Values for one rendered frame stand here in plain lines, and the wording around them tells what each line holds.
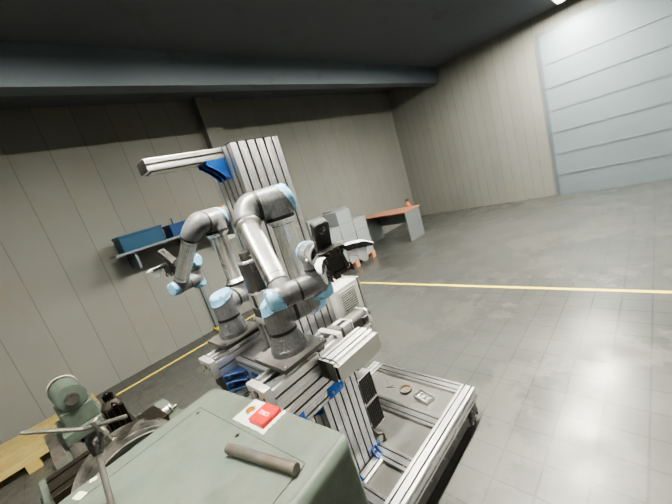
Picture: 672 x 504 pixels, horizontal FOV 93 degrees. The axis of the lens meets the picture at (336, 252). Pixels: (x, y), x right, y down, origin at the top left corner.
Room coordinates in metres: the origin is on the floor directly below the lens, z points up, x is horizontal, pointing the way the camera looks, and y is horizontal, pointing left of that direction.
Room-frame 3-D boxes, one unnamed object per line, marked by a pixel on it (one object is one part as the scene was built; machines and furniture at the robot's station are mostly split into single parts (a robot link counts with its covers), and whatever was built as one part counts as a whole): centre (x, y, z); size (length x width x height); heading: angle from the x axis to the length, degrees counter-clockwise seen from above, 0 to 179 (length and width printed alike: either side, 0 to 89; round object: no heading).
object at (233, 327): (1.57, 0.63, 1.21); 0.15 x 0.15 x 0.10
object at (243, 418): (0.71, 0.31, 1.23); 0.13 x 0.08 x 0.06; 47
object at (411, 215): (7.43, -1.49, 0.34); 1.23 x 0.63 x 0.68; 42
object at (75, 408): (1.65, 1.66, 1.01); 0.30 x 0.20 x 0.29; 47
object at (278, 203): (1.26, 0.17, 1.54); 0.15 x 0.12 x 0.55; 111
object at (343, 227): (6.42, -0.08, 0.59); 1.19 x 0.83 x 1.18; 132
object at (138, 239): (4.40, 2.49, 1.77); 0.54 x 0.40 x 0.21; 132
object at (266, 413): (0.70, 0.29, 1.26); 0.06 x 0.06 x 0.02; 47
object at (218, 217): (1.70, 0.57, 1.54); 0.15 x 0.12 x 0.55; 153
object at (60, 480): (1.23, 1.17, 0.95); 0.43 x 0.18 x 0.04; 137
